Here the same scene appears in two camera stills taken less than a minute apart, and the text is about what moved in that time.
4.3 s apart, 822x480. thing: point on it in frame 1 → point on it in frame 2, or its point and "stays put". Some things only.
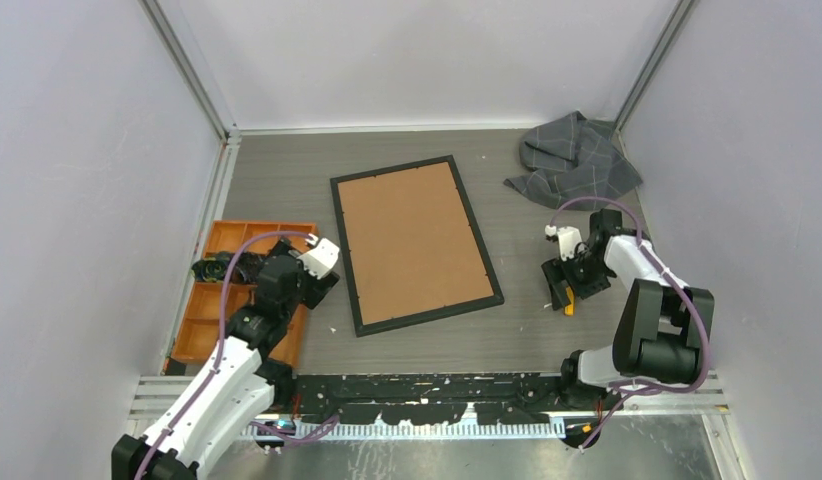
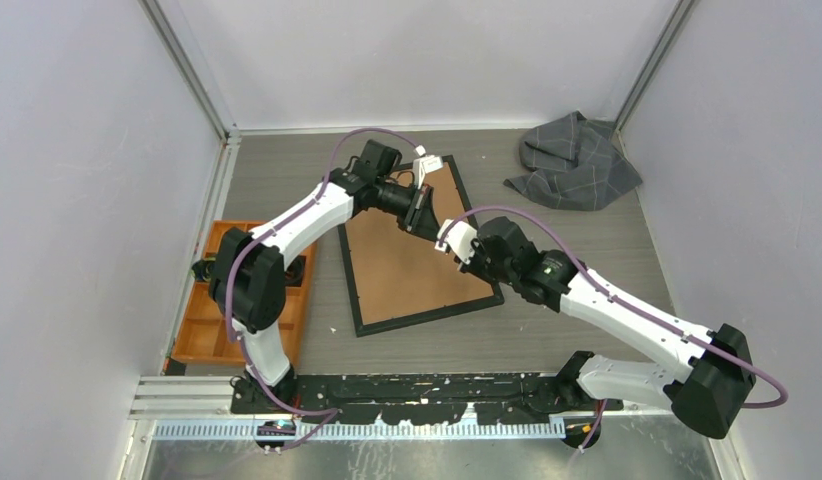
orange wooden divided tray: [216, 303] stays put
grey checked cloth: [573, 164] stays put
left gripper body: [309, 289] → [409, 206]
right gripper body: [585, 275] → [481, 263]
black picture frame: [411, 247] stays put
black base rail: [418, 398] stays put
